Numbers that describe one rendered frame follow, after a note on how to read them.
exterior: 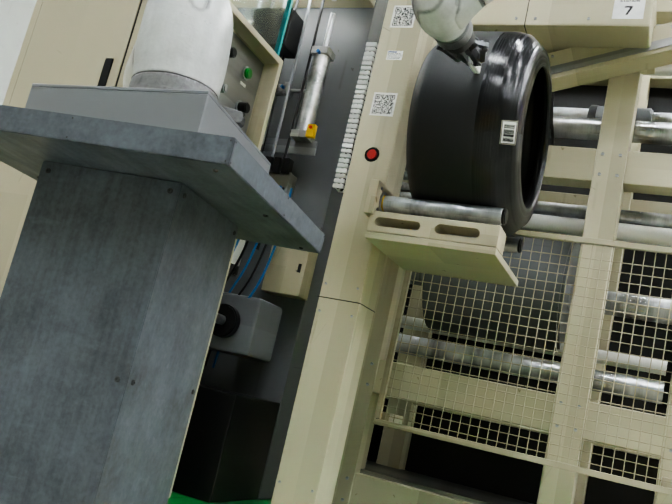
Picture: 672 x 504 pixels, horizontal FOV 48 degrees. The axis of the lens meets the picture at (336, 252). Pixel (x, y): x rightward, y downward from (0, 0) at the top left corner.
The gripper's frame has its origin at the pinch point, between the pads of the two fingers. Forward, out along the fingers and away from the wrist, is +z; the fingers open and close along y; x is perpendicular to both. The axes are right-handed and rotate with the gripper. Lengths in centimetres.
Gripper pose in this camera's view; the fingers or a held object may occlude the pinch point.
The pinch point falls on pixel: (474, 63)
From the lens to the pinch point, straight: 201.1
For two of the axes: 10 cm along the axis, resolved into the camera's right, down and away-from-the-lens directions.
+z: 3.9, 1.2, 9.1
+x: -1.7, 9.8, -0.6
